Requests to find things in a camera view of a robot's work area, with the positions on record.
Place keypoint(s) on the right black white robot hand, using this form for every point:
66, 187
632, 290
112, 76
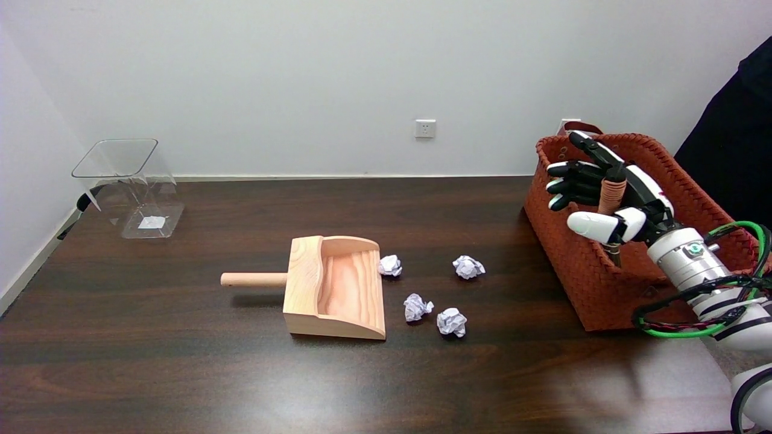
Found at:
642, 190

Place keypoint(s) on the clear plastic bin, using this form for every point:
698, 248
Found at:
148, 205

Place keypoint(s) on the red-brown woven basket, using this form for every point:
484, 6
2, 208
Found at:
573, 271

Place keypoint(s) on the black garment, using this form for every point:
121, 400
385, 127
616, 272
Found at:
733, 144

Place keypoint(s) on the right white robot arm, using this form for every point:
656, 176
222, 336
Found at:
690, 259

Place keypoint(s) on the crumpled white paper ball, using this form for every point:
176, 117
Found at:
452, 322
468, 267
416, 307
390, 266

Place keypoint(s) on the white wall socket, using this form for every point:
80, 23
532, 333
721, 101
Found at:
566, 125
425, 129

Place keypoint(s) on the wooden dustpan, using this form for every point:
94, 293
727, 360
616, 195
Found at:
335, 289

